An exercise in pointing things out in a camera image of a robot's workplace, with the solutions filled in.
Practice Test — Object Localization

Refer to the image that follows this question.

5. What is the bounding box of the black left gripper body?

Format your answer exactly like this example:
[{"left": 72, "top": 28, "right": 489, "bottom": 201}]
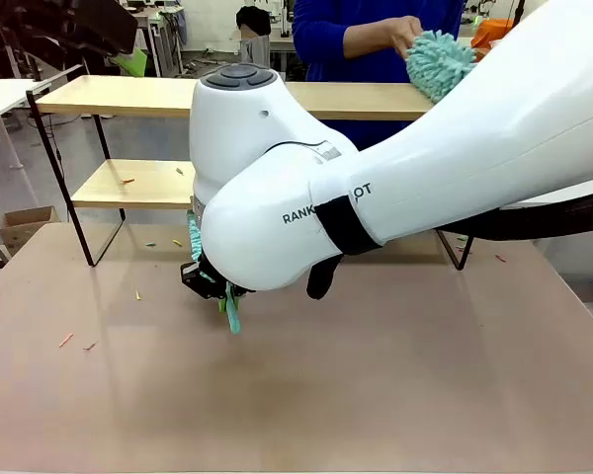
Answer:
[{"left": 0, "top": 0, "right": 139, "bottom": 57}]

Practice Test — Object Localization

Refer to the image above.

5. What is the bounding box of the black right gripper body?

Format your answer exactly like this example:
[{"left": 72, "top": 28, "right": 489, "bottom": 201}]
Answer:
[{"left": 179, "top": 254, "right": 229, "bottom": 301}]

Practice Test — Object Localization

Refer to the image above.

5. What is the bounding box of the teal chenille duster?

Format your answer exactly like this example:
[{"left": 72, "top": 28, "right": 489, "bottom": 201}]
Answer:
[
  {"left": 186, "top": 208, "right": 244, "bottom": 337},
  {"left": 404, "top": 29, "right": 478, "bottom": 106}
]

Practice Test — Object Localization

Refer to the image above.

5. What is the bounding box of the person's right hand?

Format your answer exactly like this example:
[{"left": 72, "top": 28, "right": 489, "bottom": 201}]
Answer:
[{"left": 388, "top": 15, "right": 427, "bottom": 60}]

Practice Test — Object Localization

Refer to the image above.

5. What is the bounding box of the grey metal desk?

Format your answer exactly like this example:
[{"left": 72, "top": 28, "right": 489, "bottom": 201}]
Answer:
[{"left": 130, "top": 5, "right": 185, "bottom": 76}]

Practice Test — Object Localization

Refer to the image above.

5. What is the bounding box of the white side table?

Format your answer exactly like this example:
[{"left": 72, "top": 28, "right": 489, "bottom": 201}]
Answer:
[{"left": 0, "top": 77, "right": 51, "bottom": 201}]

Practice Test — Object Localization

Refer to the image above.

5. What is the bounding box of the black garment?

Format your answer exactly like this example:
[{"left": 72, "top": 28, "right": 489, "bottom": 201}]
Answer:
[{"left": 235, "top": 4, "right": 273, "bottom": 37}]

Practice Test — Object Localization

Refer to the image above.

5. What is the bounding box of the cardboard box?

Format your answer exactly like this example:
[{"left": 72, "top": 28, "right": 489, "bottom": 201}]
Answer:
[{"left": 0, "top": 205, "right": 61, "bottom": 257}]

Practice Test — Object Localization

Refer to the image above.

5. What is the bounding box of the person in blue sweater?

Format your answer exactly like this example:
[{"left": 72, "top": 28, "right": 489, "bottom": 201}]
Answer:
[{"left": 292, "top": 0, "right": 468, "bottom": 152}]

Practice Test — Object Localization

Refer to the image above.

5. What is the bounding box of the orange object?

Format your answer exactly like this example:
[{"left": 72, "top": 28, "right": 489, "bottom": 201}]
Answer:
[{"left": 470, "top": 16, "right": 516, "bottom": 49}]

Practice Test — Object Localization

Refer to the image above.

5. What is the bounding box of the wooden shelf with black frame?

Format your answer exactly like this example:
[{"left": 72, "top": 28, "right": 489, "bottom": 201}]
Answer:
[{"left": 25, "top": 63, "right": 476, "bottom": 272}]

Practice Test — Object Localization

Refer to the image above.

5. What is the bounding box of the black strap on arm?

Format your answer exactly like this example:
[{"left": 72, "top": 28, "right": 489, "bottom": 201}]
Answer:
[{"left": 305, "top": 194, "right": 384, "bottom": 301}]

